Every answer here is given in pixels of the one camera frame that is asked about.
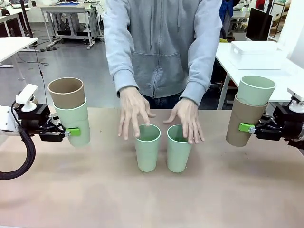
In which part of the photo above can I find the brown plastic cup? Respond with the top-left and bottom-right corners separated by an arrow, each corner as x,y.
225,94 -> 269,147
47,77 -> 86,110

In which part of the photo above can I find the person's left forearm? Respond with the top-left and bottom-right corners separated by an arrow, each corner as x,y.
179,35 -> 223,107

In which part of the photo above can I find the white office desk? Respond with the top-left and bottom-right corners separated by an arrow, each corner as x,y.
0,7 -> 31,38

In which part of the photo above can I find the person's left hand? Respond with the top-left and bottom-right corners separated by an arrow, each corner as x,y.
163,97 -> 205,145

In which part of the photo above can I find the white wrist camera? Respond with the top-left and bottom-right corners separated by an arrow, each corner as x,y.
286,87 -> 304,111
15,83 -> 38,112

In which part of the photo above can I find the wooden frame chair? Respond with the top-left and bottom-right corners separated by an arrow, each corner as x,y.
272,0 -> 289,38

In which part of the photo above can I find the black left arm cable sleeve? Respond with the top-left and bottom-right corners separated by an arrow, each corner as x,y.
0,125 -> 36,181

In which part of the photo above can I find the person's right forearm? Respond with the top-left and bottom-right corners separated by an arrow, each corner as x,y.
105,40 -> 141,98

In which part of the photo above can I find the person in blue jacket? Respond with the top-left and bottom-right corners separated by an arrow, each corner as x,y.
219,0 -> 235,40

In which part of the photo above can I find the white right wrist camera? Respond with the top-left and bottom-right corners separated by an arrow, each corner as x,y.
286,87 -> 304,111

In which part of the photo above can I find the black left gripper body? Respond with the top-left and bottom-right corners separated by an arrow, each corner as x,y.
18,104 -> 54,136

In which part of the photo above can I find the person's right hand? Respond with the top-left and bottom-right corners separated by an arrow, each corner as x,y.
118,85 -> 157,140

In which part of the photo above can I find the white plastic basket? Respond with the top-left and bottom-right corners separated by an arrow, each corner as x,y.
230,40 -> 292,71

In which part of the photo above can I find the black computer monitor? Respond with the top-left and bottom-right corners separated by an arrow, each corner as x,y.
246,7 -> 274,42

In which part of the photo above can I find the black stand pole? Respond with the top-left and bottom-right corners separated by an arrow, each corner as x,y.
19,0 -> 34,39

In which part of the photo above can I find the person in grey hoodie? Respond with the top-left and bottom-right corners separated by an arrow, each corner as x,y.
102,0 -> 224,110

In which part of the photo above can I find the thin black floor cable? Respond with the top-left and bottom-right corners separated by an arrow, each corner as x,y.
34,45 -> 48,105

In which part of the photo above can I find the white side table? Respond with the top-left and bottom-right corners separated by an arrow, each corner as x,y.
214,42 -> 304,110

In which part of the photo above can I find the green plastic cup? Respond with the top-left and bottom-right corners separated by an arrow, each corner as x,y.
167,124 -> 193,173
53,96 -> 91,148
134,123 -> 162,172
236,75 -> 276,107

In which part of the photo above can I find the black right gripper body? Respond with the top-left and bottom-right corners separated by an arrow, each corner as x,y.
273,104 -> 304,140

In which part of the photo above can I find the grey metal workbench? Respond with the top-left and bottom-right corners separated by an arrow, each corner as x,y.
40,1 -> 106,50

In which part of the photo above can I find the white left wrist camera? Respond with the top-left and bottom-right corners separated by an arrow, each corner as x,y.
15,83 -> 38,112

